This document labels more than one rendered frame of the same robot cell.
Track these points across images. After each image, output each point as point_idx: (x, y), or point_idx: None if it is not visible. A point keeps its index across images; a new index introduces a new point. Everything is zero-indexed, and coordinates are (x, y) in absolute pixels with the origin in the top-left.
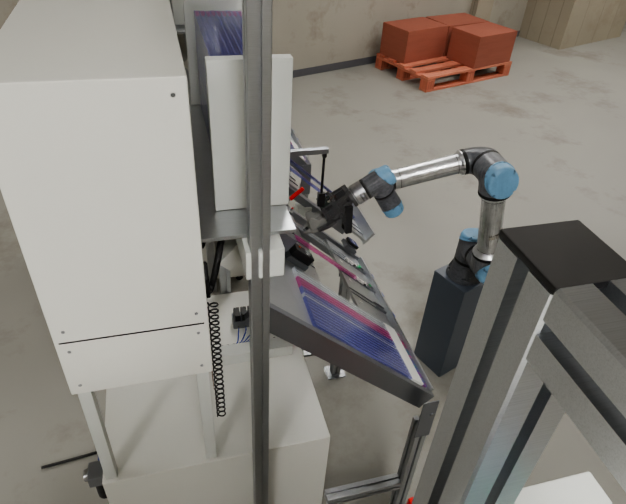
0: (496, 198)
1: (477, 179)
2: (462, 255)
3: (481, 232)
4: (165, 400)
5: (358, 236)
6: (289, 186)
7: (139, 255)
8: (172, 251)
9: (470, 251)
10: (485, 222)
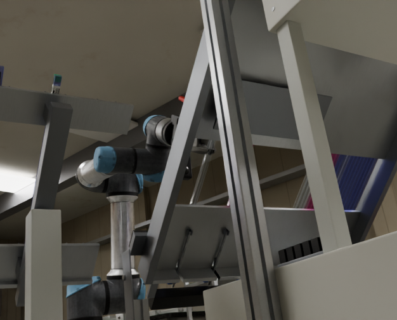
0: (142, 190)
1: (115, 183)
2: (98, 303)
3: (129, 241)
4: None
5: (94, 263)
6: (131, 115)
7: None
8: None
9: (110, 286)
10: (132, 226)
